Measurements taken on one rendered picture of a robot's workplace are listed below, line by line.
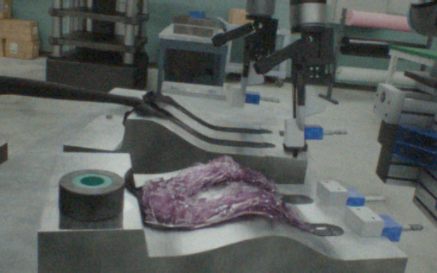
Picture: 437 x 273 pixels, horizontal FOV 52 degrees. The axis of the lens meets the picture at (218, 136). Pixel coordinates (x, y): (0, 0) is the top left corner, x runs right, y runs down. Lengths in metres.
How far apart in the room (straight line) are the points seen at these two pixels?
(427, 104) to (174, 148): 0.74
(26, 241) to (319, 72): 0.62
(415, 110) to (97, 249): 1.01
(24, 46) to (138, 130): 6.63
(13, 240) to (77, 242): 0.22
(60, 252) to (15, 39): 7.04
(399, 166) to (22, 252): 1.02
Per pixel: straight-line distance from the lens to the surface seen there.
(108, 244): 0.56
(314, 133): 0.97
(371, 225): 0.74
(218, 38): 1.22
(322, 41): 0.96
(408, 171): 1.40
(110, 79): 4.90
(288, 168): 0.93
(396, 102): 1.33
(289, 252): 0.62
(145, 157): 0.94
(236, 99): 1.23
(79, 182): 0.58
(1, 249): 0.74
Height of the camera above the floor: 1.18
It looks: 17 degrees down
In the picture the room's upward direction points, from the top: 7 degrees clockwise
